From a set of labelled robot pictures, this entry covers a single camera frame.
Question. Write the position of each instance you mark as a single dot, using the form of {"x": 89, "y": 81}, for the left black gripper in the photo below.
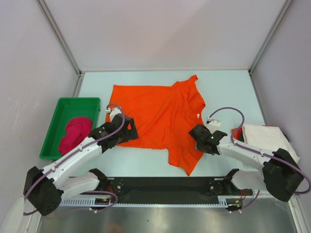
{"x": 130, "y": 134}

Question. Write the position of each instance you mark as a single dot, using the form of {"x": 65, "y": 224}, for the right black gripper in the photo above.
{"x": 198, "y": 146}

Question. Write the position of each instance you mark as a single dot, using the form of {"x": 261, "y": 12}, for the orange t shirt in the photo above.
{"x": 163, "y": 116}

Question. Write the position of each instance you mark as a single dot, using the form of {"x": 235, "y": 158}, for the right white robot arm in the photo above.
{"x": 273, "y": 171}

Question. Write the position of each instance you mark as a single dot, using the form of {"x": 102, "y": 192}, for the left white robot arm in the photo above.
{"x": 46, "y": 188}

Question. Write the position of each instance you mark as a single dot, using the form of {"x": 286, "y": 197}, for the orange folded shirt in stack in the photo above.
{"x": 238, "y": 134}

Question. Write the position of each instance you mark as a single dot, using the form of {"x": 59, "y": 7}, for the magenta t shirt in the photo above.
{"x": 76, "y": 130}

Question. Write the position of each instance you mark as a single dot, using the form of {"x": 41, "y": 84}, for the white folded t shirt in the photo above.
{"x": 269, "y": 138}

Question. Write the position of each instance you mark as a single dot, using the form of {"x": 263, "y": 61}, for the green plastic bin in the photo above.
{"x": 67, "y": 109}

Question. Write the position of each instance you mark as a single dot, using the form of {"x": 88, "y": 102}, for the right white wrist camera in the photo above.
{"x": 213, "y": 122}

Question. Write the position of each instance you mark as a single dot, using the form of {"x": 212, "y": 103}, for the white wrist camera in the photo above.
{"x": 213, "y": 122}
{"x": 112, "y": 113}

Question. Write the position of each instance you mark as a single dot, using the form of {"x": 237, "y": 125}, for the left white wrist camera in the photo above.
{"x": 112, "y": 113}

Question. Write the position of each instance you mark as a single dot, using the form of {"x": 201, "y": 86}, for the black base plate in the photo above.
{"x": 173, "y": 190}

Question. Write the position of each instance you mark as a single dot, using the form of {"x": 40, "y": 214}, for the white cable duct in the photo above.
{"x": 104, "y": 201}

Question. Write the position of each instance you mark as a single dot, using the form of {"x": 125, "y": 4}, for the aluminium rail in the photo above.
{"x": 295, "y": 193}

